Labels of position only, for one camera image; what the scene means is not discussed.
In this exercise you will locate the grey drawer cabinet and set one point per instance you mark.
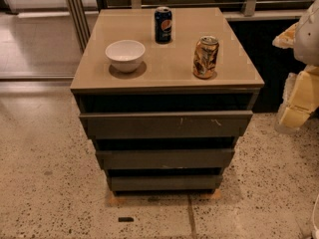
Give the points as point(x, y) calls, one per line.
point(164, 82)

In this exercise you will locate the white ceramic bowl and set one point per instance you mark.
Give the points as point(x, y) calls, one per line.
point(125, 55)

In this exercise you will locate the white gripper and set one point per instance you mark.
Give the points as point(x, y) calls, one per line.
point(308, 39)

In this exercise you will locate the grey middle drawer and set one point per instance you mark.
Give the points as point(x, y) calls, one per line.
point(165, 159)

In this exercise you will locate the blue Pepsi can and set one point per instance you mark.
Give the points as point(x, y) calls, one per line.
point(163, 24)

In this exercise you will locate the grey top drawer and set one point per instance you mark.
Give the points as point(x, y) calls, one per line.
point(166, 125)

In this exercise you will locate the grey drawer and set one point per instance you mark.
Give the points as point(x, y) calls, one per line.
point(165, 159)
point(166, 125)
point(153, 183)

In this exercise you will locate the orange crumpled soda can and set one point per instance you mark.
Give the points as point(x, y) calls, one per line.
point(205, 56)

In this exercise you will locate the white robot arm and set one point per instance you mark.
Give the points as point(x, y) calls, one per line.
point(305, 50)

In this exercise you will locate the grey bottom drawer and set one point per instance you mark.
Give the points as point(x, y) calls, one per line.
point(153, 183)

